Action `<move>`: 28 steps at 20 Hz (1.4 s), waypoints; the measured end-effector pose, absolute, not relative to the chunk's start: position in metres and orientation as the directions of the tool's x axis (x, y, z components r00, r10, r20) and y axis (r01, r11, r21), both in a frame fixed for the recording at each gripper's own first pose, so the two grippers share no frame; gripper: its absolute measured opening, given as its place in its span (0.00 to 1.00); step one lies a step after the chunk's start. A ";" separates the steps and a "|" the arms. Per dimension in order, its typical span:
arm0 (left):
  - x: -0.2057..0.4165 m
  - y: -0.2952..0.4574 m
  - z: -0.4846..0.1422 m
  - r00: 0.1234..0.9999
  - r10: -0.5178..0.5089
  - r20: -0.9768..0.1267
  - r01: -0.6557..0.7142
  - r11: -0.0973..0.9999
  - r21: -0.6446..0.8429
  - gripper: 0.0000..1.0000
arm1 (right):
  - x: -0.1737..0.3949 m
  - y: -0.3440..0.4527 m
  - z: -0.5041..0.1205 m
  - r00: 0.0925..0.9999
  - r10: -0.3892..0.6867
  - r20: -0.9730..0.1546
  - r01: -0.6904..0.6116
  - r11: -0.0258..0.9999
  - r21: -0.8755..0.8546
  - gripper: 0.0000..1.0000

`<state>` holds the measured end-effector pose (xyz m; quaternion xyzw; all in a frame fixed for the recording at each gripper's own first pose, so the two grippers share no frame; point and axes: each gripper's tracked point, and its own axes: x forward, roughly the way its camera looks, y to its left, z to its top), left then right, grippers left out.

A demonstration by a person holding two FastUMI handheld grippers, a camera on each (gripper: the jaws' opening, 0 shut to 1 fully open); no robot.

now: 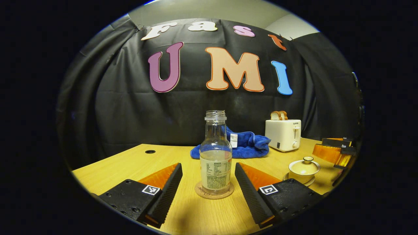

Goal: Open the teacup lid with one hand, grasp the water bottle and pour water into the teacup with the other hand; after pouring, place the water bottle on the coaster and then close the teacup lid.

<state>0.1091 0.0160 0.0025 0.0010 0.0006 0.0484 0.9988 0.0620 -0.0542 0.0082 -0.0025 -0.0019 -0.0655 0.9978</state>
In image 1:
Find cream teacup lid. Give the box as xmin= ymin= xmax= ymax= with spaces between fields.
xmin=289 ymin=156 xmax=321 ymax=175

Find round cork coaster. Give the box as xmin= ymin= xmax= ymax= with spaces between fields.
xmin=195 ymin=181 xmax=235 ymax=200

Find cream toaster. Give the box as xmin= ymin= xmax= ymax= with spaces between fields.
xmin=265 ymin=119 xmax=302 ymax=152

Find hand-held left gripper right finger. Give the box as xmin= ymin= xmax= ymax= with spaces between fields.
xmin=234 ymin=162 xmax=324 ymax=229

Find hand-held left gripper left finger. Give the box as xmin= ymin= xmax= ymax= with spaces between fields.
xmin=98 ymin=163 xmax=183 ymax=229

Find clear plastic water bottle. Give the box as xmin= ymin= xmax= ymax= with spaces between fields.
xmin=200 ymin=110 xmax=233 ymax=196

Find blue towel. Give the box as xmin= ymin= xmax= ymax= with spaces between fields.
xmin=190 ymin=127 xmax=271 ymax=160

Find cream ceramic teacup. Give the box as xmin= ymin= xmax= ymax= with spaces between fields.
xmin=290 ymin=171 xmax=319 ymax=184

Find black backdrop cloth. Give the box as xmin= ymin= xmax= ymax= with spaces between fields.
xmin=56 ymin=15 xmax=363 ymax=170

